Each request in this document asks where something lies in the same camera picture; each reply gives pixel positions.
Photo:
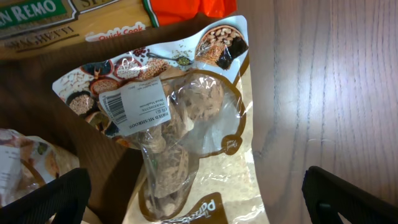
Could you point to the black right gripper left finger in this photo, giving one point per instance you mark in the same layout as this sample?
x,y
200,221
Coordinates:
x,y
63,199

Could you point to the dried mushroom bag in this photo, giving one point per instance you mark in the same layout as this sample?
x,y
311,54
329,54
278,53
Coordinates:
x,y
28,163
186,106

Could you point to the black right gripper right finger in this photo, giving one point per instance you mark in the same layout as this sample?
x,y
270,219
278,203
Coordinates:
x,y
328,198

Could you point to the San Remo spaghetti packet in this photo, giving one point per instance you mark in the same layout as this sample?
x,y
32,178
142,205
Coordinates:
x,y
32,27

